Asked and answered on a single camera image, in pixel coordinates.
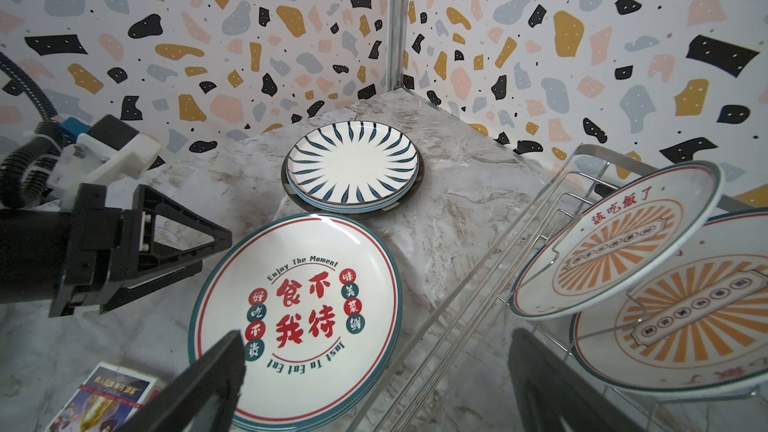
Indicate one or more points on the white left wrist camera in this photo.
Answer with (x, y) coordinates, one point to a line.
(100, 154)

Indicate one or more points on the metal wire dish rack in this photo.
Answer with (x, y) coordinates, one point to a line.
(452, 374)

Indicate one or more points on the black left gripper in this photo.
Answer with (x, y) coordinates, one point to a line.
(108, 247)

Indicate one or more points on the purple playing card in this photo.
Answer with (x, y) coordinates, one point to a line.
(106, 399)

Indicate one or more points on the black rimmed cream plate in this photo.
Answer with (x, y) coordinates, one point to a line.
(363, 211)

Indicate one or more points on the white plate black stripes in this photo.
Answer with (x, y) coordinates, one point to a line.
(352, 164)

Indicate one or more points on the white plate orange sunburst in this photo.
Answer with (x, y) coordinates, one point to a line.
(618, 241)

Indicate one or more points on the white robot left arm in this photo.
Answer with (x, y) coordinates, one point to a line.
(33, 247)

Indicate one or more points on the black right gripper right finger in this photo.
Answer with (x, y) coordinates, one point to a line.
(551, 396)

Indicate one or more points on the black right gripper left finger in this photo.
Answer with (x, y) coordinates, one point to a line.
(203, 397)

